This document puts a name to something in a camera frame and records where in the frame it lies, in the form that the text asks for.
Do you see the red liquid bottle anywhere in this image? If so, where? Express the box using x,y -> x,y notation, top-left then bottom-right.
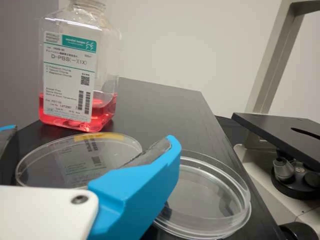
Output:
38,0 -> 122,133

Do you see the cream microscope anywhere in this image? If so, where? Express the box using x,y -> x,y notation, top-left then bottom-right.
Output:
231,0 -> 320,240

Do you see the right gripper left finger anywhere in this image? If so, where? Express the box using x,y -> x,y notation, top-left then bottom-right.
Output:
0,124 -> 18,161

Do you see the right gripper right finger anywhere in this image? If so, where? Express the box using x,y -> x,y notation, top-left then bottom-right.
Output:
87,134 -> 181,240

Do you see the black platform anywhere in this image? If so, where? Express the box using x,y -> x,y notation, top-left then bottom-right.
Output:
0,76 -> 285,240

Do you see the petri dish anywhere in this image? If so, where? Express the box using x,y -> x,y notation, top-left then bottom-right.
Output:
14,132 -> 144,188

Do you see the petri dish lid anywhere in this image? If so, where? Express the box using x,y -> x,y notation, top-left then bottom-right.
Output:
151,149 -> 252,229

